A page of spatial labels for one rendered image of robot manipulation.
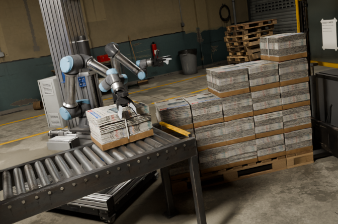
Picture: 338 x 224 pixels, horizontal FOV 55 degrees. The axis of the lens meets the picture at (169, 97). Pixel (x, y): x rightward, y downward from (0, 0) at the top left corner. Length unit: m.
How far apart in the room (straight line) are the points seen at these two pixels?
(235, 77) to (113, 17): 7.01
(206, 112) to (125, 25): 7.07
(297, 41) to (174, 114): 1.31
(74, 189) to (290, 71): 2.18
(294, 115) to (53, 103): 2.28
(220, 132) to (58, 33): 1.70
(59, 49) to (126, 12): 6.87
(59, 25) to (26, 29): 6.16
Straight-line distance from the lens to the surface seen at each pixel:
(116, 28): 9.65
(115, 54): 3.09
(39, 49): 9.14
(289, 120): 3.29
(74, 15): 3.05
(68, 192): 1.91
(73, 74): 2.53
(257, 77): 3.07
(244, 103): 3.06
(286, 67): 3.18
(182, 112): 2.89
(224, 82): 2.95
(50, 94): 3.18
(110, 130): 2.17
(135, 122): 2.21
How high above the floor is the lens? 1.53
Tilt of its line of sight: 12 degrees down
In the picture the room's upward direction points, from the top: 9 degrees counter-clockwise
